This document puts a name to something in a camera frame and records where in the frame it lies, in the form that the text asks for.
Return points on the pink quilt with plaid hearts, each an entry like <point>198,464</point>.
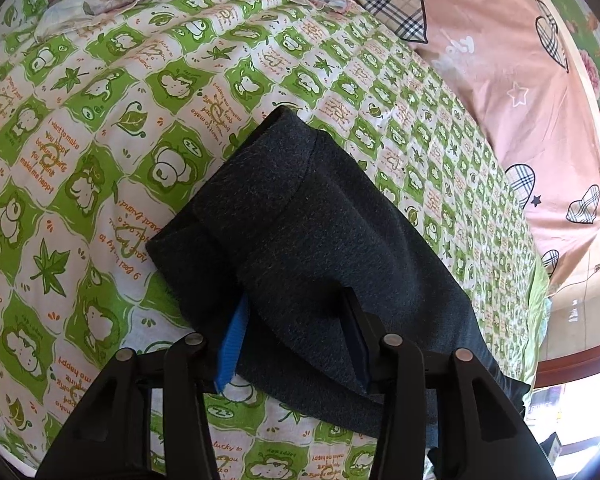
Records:
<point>485,70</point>

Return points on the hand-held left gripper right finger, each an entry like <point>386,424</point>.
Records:
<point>356,345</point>

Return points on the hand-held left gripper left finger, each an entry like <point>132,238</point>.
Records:
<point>232,347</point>

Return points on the gold framed flower painting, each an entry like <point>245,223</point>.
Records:
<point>592,45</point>

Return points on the green cartoon printed bedsheet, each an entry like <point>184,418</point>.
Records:
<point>105,170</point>

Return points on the dark grey pants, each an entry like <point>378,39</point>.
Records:
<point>310,240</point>

